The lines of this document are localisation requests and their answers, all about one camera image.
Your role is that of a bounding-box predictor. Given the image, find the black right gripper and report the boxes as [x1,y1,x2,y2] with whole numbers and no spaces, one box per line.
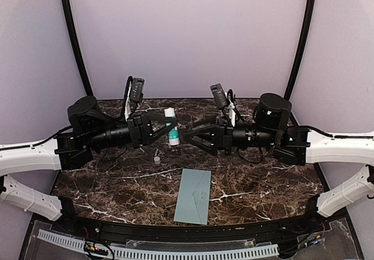
[183,115,278,157]

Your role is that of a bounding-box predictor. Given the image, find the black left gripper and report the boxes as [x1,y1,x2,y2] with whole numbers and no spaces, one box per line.
[86,110,178,151]

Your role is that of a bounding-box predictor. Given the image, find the white green glue stick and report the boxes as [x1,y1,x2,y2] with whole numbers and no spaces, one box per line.
[164,108,180,146]

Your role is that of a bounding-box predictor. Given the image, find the small white glue cap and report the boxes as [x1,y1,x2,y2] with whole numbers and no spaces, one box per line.
[154,156,161,165]

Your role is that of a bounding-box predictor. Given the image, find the light blue paper envelope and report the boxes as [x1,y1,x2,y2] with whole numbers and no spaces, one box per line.
[174,169,211,225]

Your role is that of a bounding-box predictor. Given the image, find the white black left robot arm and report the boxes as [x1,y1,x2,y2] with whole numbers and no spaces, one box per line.
[1,96,178,234]

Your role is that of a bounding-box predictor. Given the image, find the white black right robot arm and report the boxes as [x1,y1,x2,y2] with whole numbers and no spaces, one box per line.
[183,93,373,233]

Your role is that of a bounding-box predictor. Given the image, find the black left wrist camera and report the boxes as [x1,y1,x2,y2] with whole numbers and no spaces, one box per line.
[129,78,145,103]

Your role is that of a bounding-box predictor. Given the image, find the black front table rail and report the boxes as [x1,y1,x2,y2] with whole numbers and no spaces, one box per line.
[55,216,324,244]

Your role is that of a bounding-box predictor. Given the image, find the white slotted cable duct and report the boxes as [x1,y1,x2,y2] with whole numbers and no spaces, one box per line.
[37,229,279,259]

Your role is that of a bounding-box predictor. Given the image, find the black left corner frame post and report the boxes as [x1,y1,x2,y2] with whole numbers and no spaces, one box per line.
[61,0,94,96]

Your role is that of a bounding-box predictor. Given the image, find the black corner frame post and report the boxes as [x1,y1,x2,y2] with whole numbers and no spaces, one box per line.
[284,0,315,100]
[61,0,94,96]

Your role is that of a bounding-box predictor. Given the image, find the black right corner frame post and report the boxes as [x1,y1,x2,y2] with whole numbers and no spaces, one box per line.
[284,0,315,100]

